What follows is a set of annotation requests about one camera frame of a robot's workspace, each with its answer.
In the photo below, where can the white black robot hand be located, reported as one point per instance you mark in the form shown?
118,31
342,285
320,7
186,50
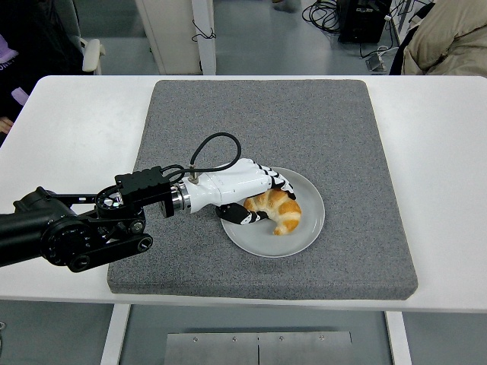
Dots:
228,186

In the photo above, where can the golden croissant bread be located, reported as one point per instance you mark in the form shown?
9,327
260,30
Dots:
285,213

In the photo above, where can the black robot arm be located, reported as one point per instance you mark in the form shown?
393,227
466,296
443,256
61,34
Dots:
34,224

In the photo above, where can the pale grey round plate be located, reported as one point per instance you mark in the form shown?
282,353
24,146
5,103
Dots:
266,243

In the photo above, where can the grey metal plate with screws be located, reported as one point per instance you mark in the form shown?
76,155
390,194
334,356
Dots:
228,350

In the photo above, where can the grey speckled foam mat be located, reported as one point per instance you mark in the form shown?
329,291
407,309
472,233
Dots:
266,114

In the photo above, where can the white furniture panel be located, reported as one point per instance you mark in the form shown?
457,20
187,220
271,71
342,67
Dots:
167,34

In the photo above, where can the white table leg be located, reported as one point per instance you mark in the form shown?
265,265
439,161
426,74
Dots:
399,342
114,334

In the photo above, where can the white chair armrest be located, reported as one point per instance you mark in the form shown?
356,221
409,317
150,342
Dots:
92,53

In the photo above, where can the grey power adapter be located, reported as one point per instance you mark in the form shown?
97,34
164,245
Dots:
376,63

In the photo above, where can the black computer case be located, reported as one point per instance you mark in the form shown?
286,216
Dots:
361,21

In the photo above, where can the black chair back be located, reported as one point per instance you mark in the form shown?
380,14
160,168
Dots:
398,57

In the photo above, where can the person's hand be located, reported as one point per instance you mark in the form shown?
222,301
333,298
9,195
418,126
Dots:
4,124

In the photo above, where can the person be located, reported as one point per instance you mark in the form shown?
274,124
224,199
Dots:
38,38

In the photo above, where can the beige padded coat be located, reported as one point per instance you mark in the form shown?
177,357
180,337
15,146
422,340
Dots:
445,42

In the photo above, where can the white square post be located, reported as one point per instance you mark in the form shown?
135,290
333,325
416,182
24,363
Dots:
207,57

